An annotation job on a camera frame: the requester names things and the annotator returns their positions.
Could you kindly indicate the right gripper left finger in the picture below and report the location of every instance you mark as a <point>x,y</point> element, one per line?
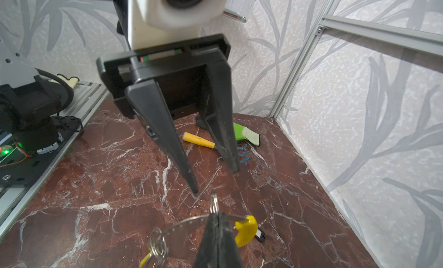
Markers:
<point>207,255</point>

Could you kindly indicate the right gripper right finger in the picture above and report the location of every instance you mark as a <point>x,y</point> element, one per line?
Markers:
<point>228,253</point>

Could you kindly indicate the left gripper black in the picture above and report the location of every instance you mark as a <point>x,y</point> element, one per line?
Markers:
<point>173,81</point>

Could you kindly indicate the silver keyring band yellow tag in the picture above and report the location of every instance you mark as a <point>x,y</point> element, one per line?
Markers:
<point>182,240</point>

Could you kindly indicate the small black white key fob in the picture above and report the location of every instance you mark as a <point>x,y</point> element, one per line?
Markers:
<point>260,235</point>

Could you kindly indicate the key with yellow cap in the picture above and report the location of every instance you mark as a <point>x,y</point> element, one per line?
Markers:
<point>145,262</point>

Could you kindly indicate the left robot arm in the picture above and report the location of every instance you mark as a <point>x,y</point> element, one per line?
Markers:
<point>29,96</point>

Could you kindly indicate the green gardening glove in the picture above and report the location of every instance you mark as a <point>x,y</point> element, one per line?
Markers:
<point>243,133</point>

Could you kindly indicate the green circuit board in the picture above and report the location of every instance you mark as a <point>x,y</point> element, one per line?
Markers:
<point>5,150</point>

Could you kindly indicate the blue hand rake yellow handle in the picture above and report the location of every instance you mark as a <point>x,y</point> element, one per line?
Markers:
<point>194,139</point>

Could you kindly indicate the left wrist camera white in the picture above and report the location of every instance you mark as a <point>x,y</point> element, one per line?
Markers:
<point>157,22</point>

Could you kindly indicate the aluminium front rail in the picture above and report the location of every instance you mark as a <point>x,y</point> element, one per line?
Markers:
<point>88,96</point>

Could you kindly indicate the clear plastic wall tray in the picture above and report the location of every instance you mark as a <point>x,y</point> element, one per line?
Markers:
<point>239,10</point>

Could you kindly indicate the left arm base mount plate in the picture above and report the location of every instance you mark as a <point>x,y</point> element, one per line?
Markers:
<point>35,150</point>

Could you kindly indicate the aluminium cage frame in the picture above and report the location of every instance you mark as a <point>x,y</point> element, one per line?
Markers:
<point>399,24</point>

